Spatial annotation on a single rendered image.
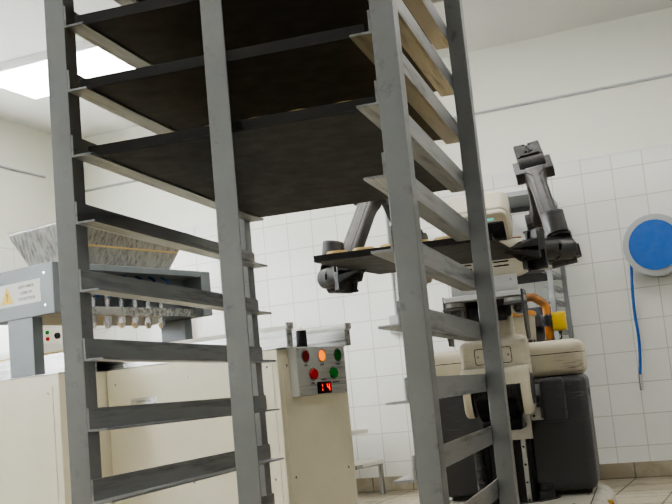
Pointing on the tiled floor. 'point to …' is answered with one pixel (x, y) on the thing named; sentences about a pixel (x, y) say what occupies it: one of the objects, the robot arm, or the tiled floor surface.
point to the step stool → (370, 462)
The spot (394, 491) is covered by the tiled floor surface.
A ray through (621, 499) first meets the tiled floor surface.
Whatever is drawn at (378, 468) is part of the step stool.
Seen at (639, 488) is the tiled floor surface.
